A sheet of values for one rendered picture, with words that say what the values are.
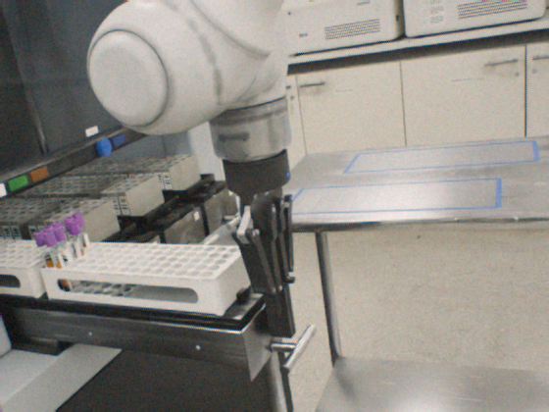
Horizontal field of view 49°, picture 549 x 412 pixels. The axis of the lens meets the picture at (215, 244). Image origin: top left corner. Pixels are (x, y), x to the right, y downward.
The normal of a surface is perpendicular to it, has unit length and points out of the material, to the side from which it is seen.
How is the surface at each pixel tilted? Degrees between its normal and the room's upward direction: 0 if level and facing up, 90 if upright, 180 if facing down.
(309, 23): 90
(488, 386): 0
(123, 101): 94
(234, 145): 90
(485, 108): 90
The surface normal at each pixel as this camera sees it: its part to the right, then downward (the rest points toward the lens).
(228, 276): 0.86, 0.02
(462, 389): -0.18, -0.92
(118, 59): -0.46, 0.53
